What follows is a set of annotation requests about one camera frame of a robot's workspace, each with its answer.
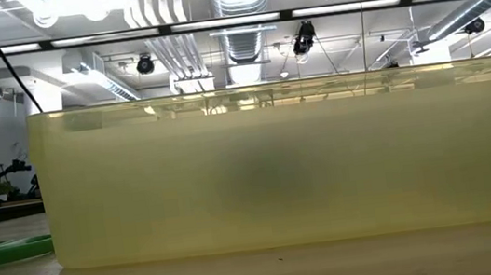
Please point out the black overhead frame bar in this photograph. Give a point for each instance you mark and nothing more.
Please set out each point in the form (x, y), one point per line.
(285, 15)

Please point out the green plant in white pot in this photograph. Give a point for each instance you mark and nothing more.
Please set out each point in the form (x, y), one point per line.
(0, 187)

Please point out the yellow translucent plastic bin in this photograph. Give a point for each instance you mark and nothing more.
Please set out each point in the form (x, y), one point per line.
(278, 175)

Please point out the silver slanted ceiling duct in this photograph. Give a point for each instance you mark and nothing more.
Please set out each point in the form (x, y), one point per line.
(456, 22)

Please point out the black background robot arm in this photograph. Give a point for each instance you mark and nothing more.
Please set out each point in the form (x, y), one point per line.
(19, 165)

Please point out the white ceiling pipe bundle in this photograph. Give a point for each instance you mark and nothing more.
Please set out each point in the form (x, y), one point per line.
(169, 48)

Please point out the black table frame rail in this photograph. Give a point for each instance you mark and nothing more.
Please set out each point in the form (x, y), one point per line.
(1, 213)

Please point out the white rectangular ceiling duct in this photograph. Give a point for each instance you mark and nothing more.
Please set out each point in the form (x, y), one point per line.
(102, 82)

